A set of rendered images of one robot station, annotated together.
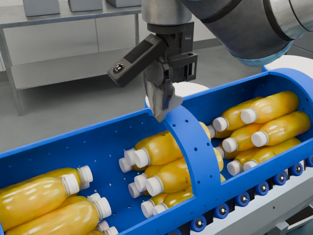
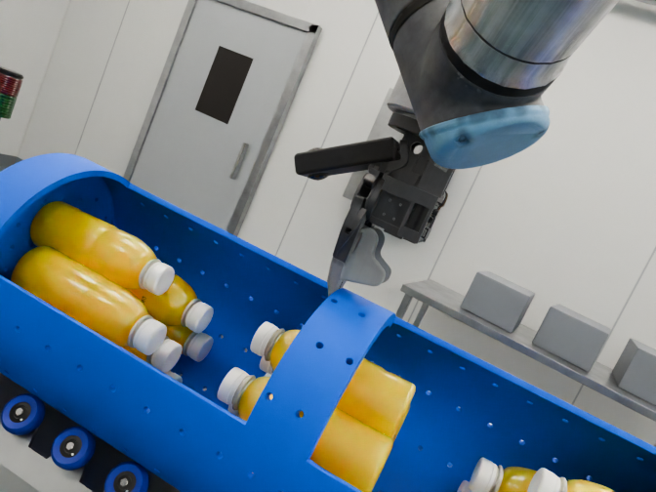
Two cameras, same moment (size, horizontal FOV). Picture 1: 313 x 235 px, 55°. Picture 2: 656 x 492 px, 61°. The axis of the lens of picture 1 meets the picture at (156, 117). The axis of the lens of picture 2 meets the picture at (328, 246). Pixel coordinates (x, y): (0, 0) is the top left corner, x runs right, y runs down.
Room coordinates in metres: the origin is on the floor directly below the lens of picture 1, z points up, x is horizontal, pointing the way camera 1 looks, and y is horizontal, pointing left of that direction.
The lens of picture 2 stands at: (0.10, -0.42, 1.36)
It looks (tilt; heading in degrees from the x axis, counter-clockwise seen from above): 8 degrees down; 46
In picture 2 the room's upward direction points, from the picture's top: 24 degrees clockwise
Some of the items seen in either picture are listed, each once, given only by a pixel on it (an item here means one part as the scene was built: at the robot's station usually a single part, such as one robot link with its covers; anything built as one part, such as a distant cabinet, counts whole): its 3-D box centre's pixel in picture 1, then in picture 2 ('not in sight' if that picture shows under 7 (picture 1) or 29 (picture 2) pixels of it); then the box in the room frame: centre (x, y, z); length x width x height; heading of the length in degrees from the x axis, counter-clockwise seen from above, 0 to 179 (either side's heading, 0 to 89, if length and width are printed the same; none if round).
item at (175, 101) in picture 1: (170, 104); (358, 269); (0.54, -0.03, 1.27); 0.06 x 0.03 x 0.09; 122
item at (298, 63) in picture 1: (295, 66); not in sight; (1.30, -0.64, 1.03); 0.28 x 0.28 x 0.01
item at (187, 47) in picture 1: (169, 52); (405, 182); (0.56, -0.02, 1.37); 0.09 x 0.08 x 0.12; 122
